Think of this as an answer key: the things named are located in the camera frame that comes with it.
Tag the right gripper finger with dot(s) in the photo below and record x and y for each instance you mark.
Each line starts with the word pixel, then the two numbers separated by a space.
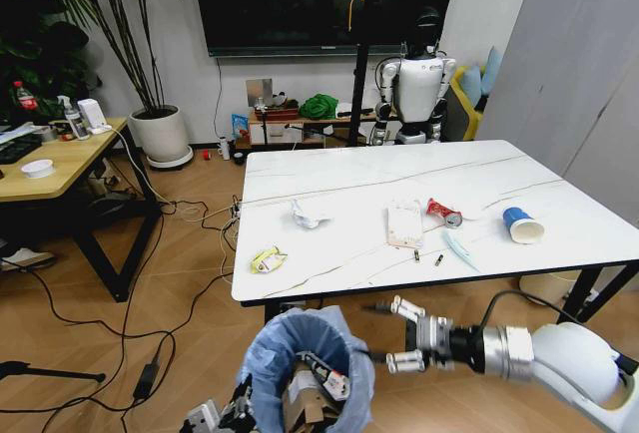
pixel 407 360
pixel 407 308

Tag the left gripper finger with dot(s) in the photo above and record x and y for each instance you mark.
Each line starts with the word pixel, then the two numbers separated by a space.
pixel 243 395

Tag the trash bin with blue bag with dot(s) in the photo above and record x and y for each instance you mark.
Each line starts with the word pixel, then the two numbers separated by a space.
pixel 359 388

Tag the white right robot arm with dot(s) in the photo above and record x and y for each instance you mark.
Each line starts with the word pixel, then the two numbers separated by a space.
pixel 574 363

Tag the brown cardboard scraps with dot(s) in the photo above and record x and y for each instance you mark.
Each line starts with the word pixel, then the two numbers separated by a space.
pixel 307 403

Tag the white and red wrapper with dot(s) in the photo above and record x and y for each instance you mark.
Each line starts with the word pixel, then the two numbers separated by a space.
pixel 329 378

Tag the pink and white carton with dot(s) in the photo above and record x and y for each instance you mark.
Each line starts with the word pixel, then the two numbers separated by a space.
pixel 405 223

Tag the black power adapter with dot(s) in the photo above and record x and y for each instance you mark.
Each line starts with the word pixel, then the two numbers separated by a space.
pixel 146 380

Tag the crushed red can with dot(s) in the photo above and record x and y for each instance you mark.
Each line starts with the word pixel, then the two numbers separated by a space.
pixel 442 211

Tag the crumpled white paper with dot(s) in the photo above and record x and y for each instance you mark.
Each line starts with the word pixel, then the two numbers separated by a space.
pixel 305 216

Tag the yellow snack wrapper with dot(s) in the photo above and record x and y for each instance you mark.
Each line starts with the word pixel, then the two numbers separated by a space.
pixel 267 259

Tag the blue paper cup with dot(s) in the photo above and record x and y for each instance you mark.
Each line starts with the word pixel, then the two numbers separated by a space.
pixel 519 223

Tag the white marble table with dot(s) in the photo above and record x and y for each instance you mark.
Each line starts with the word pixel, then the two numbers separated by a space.
pixel 379 163

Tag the white power strip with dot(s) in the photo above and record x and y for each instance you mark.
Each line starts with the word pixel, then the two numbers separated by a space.
pixel 236 210

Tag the black tripod leg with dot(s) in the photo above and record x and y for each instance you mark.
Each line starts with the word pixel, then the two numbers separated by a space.
pixel 50 370

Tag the yellow armchair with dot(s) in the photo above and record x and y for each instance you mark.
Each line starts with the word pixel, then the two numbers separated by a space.
pixel 456 119

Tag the low wooden tv cabinet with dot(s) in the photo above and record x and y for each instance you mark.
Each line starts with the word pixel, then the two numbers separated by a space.
pixel 279 131

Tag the black stand pole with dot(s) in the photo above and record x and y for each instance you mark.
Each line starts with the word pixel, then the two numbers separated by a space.
pixel 360 94

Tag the white humanoid robot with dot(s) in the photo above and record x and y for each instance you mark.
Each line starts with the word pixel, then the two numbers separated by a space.
pixel 417 89

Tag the green cloth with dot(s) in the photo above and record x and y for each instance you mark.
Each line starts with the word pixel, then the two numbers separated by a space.
pixel 319 106

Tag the light blue cushion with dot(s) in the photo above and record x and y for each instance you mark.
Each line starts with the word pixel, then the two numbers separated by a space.
pixel 493 71
pixel 471 86

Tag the brown tray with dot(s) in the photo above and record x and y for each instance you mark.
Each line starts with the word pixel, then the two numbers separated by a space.
pixel 277 114

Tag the white cylinder bottle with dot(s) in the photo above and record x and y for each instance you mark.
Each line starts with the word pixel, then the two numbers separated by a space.
pixel 224 147

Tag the white pot saucer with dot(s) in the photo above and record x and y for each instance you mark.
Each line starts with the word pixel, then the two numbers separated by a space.
pixel 172 162

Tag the red tape roll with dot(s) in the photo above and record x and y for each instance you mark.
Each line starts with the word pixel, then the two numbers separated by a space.
pixel 206 154

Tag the blue snack bag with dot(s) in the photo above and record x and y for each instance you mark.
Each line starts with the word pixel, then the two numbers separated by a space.
pixel 240 126

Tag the white shoe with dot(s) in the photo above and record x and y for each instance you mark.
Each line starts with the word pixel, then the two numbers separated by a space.
pixel 27 258

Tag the silver square board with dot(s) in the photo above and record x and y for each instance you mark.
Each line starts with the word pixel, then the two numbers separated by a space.
pixel 258 91

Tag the white plant pot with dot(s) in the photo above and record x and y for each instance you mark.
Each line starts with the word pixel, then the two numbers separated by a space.
pixel 160 133

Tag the wooden desk black legs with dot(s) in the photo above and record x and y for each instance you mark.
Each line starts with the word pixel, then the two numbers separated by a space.
pixel 65 168

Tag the grey partition panel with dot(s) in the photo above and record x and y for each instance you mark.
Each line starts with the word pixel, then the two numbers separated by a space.
pixel 569 64

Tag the white bowl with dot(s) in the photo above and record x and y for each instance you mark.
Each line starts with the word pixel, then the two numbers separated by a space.
pixel 37 168

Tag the tall palm plant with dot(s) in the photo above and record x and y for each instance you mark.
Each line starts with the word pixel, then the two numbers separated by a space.
pixel 154 94

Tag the clear spray bottle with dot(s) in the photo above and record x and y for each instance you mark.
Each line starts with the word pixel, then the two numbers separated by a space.
pixel 77 124

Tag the white box dispenser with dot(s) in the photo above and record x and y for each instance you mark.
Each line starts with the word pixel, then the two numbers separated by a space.
pixel 92 114

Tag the grey tape roll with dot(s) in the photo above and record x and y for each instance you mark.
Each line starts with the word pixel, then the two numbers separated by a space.
pixel 45 133

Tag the black keyboard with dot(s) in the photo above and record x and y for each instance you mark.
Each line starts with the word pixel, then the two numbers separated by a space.
pixel 17 148

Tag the white papers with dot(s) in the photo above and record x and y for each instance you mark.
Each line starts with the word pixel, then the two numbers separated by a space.
pixel 15 131

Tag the red cola bottle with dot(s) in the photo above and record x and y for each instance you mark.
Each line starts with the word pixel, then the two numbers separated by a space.
pixel 25 101

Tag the dark leafy plant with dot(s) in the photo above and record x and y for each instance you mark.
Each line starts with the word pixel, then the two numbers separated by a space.
pixel 45 44

